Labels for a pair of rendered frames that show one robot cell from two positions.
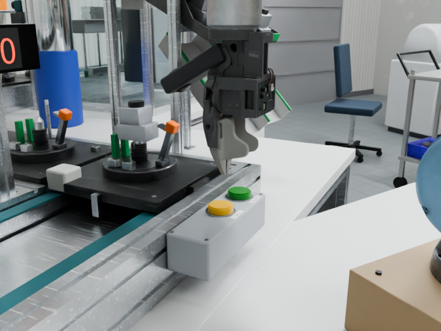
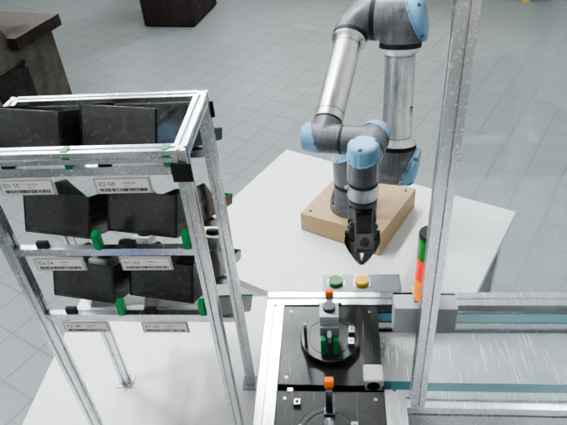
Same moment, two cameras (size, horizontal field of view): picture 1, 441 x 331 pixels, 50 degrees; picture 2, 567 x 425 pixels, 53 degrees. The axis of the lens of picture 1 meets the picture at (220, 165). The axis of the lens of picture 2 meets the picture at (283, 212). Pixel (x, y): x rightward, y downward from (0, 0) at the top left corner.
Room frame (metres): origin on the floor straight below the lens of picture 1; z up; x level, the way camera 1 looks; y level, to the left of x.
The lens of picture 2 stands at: (1.25, 0.96, 2.08)
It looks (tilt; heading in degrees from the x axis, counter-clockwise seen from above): 38 degrees down; 250
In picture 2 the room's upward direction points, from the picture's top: 5 degrees counter-clockwise
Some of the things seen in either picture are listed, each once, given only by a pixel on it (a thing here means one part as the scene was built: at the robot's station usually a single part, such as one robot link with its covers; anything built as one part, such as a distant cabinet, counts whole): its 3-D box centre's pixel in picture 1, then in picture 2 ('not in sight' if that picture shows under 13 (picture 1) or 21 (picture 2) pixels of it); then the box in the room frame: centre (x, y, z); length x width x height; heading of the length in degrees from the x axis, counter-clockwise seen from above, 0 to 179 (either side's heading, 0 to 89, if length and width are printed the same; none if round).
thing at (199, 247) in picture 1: (220, 228); (361, 290); (0.69, 0.00, 0.93); 0.21 x 0.07 x 0.06; 153
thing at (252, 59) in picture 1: (238, 73); (362, 214); (0.68, -0.03, 1.17); 0.09 x 0.08 x 0.12; 63
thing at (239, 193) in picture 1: (239, 195); (335, 282); (0.75, -0.03, 0.96); 0.04 x 0.04 x 0.02
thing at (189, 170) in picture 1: (140, 175); (330, 345); (0.86, 0.15, 0.96); 0.24 x 0.24 x 0.02; 63
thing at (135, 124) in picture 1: (132, 119); (329, 319); (0.87, 0.16, 1.07); 0.08 x 0.04 x 0.07; 63
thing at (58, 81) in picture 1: (58, 88); not in sight; (1.76, 0.60, 0.99); 0.16 x 0.16 x 0.27
